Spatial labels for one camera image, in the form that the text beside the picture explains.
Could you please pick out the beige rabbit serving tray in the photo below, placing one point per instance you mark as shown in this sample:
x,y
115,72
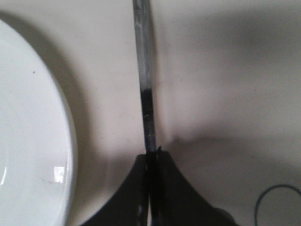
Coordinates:
x,y
226,90

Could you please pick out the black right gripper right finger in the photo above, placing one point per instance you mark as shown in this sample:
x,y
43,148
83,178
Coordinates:
x,y
173,201

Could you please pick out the white round plate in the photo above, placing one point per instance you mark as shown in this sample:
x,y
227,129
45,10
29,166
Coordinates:
x,y
38,150

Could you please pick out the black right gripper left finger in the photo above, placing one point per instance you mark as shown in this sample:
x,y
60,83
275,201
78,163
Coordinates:
x,y
129,205

